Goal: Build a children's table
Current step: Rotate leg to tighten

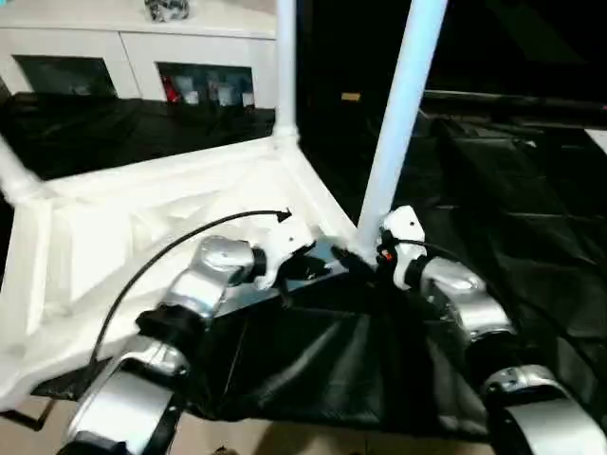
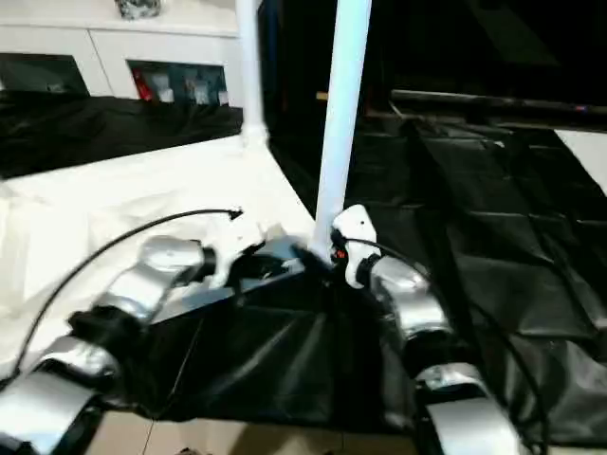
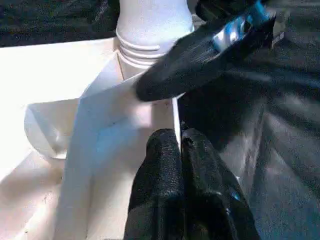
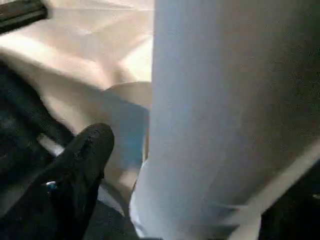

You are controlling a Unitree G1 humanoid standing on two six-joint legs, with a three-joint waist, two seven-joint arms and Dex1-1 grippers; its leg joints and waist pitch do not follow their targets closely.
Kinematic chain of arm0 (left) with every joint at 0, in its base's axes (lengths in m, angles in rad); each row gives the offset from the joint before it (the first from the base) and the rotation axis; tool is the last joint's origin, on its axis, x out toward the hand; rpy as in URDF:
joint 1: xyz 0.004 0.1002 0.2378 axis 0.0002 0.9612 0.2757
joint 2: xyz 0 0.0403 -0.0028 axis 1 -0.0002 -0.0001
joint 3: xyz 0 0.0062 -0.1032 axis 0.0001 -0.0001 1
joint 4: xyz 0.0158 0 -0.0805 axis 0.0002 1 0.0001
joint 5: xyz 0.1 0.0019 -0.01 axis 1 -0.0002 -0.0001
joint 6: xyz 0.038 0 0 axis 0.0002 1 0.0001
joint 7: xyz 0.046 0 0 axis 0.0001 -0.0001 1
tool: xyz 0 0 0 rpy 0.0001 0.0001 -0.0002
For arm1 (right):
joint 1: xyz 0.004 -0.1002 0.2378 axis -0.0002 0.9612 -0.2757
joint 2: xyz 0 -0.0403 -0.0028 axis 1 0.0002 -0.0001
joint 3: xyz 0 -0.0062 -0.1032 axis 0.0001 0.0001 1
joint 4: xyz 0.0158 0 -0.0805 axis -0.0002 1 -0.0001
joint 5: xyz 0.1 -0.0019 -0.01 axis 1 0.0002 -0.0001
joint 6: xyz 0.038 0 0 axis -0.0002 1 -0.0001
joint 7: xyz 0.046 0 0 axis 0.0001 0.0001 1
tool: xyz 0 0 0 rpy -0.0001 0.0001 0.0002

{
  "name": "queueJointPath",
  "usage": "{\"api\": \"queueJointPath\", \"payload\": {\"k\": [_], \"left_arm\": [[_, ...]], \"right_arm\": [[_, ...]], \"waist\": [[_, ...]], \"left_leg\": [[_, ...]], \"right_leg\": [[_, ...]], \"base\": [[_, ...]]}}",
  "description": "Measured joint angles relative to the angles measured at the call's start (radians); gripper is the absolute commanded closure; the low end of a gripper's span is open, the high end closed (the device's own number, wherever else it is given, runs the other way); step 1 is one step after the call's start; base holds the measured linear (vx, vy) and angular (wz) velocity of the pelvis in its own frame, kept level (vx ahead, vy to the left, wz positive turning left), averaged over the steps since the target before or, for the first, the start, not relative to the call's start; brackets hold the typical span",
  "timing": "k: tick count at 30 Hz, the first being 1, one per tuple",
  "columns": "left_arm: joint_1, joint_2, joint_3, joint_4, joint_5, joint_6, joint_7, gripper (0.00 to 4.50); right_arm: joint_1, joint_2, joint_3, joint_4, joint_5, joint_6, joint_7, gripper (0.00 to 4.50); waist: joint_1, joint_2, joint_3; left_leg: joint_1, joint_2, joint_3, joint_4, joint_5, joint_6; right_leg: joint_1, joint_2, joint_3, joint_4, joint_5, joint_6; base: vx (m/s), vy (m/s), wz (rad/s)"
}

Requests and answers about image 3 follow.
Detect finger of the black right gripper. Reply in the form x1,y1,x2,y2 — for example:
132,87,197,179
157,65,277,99
135,0,278,103

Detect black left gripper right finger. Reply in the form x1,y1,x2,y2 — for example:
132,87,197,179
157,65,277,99
181,128,261,240

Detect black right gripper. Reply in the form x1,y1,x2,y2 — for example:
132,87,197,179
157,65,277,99
260,7,288,51

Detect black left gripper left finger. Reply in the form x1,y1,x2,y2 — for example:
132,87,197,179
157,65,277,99
123,128,185,240

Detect white plastic table leg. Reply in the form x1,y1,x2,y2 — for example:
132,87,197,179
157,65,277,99
115,0,196,68

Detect white plastic table top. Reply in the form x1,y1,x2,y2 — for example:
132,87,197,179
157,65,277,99
0,37,188,240

